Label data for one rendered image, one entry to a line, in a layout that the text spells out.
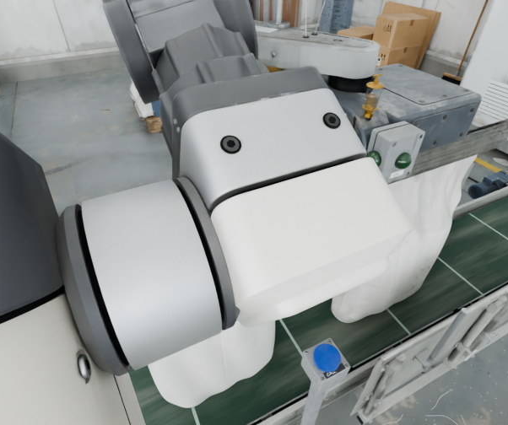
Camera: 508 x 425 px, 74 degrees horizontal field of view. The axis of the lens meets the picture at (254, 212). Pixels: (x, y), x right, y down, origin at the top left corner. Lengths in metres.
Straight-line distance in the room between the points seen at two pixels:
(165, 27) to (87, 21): 5.38
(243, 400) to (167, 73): 1.16
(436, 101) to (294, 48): 0.29
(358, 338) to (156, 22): 1.32
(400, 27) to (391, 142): 4.50
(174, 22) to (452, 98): 0.61
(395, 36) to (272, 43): 4.35
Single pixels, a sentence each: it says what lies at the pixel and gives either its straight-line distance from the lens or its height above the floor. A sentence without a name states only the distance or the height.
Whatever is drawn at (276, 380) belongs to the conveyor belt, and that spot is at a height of 0.38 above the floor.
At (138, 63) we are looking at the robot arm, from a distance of 0.28.
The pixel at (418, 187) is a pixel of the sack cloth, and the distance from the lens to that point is 1.17.
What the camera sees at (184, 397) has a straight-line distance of 1.17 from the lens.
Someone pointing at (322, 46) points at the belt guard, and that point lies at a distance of 0.71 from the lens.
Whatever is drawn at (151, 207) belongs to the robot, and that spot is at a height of 1.49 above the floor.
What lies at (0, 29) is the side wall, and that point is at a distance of 5.68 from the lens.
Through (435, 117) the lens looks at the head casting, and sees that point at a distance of 0.73.
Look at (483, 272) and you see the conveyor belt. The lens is 1.88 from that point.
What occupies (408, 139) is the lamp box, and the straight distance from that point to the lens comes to 0.61.
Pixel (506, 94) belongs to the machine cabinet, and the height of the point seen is 0.52.
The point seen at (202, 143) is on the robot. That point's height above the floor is 1.51.
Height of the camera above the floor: 1.59
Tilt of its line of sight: 40 degrees down
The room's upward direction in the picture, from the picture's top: straight up
